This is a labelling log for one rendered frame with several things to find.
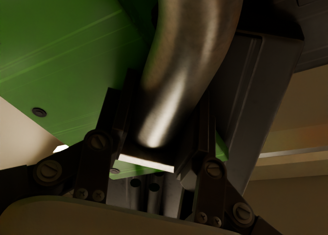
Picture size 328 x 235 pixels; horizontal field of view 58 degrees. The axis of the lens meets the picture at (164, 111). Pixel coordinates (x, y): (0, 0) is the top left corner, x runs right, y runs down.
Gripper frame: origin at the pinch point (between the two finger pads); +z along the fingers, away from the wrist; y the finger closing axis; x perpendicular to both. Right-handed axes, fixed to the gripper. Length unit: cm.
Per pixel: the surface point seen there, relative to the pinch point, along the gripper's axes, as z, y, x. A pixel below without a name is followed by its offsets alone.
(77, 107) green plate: 3.0, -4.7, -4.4
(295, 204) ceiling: 155, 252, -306
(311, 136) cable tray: 162, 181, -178
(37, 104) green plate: 2.9, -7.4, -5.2
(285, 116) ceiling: 338, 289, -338
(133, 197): 1.2, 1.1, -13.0
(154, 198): 1.0, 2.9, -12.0
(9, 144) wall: 277, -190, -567
